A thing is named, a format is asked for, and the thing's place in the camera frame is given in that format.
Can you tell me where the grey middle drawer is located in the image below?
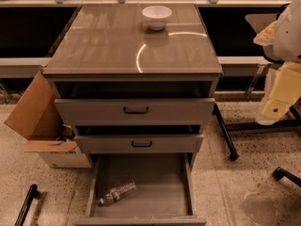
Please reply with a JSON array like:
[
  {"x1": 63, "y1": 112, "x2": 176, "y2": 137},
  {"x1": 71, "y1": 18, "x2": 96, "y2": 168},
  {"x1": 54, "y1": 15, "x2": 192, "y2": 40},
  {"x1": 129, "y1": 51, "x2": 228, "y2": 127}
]
[{"x1": 74, "y1": 135, "x2": 203, "y2": 153}]

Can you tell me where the grey bottom drawer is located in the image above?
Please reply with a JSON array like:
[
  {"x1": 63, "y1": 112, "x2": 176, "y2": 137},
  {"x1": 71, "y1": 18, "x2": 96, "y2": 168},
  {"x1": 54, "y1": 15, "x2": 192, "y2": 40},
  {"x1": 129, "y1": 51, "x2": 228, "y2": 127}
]
[{"x1": 75, "y1": 153, "x2": 206, "y2": 226}]

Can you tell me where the grey drawer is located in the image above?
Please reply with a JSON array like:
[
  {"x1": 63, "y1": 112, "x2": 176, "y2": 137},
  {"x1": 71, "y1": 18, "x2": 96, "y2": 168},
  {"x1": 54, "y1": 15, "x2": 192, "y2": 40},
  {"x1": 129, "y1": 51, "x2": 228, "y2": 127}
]
[
  {"x1": 75, "y1": 153, "x2": 206, "y2": 226},
  {"x1": 55, "y1": 98, "x2": 214, "y2": 126},
  {"x1": 74, "y1": 135, "x2": 203, "y2": 153}
]

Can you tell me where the black foot bottom right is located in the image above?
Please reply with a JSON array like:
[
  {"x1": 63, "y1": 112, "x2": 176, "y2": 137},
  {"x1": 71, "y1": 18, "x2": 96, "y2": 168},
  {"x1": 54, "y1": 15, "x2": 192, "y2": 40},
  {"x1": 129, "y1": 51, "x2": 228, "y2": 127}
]
[{"x1": 272, "y1": 167, "x2": 301, "y2": 186}]

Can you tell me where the grey top drawer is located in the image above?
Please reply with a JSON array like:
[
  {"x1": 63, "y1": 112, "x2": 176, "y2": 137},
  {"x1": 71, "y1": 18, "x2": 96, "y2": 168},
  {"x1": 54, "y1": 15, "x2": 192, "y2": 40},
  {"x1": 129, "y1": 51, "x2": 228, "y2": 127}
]
[{"x1": 55, "y1": 98, "x2": 214, "y2": 126}]

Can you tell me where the grey drawer cabinet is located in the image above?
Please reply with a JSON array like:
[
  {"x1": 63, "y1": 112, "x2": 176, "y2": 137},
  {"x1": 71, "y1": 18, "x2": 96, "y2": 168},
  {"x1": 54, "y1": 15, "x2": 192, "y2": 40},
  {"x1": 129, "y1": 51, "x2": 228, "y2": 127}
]
[{"x1": 42, "y1": 3, "x2": 224, "y2": 226}]

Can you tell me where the black bar bottom left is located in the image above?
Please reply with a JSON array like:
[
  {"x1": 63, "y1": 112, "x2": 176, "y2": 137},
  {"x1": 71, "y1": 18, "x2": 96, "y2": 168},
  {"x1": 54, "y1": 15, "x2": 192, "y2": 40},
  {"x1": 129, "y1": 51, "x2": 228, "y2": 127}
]
[{"x1": 14, "y1": 184, "x2": 40, "y2": 226}]

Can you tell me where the open cardboard box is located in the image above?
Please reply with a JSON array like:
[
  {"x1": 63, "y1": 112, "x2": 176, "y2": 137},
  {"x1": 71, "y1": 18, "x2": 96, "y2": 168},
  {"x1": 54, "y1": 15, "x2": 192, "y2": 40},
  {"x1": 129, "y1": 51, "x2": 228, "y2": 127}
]
[{"x1": 5, "y1": 73, "x2": 92, "y2": 168}]

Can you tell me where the black stand with tray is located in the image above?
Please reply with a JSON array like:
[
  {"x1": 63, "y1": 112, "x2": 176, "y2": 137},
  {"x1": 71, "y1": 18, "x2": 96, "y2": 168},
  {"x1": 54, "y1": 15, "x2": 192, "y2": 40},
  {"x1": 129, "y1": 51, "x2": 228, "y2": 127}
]
[{"x1": 212, "y1": 12, "x2": 301, "y2": 162}]

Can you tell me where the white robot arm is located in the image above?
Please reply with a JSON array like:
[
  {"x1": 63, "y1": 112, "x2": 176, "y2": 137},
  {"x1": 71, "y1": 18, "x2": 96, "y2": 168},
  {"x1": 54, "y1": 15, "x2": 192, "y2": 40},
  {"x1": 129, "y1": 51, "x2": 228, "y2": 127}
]
[{"x1": 253, "y1": 0, "x2": 301, "y2": 125}]

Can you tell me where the clear plastic water bottle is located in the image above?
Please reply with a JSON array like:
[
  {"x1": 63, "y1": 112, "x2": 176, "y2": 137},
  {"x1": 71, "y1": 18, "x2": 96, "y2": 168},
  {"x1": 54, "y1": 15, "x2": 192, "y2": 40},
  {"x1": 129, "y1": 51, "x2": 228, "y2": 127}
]
[{"x1": 99, "y1": 181, "x2": 136, "y2": 206}]

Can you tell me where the white ceramic bowl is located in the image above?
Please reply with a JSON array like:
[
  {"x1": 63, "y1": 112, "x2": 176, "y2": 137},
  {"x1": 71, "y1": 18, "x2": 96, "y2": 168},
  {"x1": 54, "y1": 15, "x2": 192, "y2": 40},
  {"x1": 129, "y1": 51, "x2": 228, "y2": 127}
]
[{"x1": 142, "y1": 6, "x2": 172, "y2": 30}]

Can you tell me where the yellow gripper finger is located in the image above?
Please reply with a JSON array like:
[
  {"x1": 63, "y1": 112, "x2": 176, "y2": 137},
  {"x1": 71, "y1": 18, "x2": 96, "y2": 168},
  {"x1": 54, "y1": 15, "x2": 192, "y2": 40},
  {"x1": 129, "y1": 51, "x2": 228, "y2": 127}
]
[{"x1": 255, "y1": 61, "x2": 301, "y2": 125}]

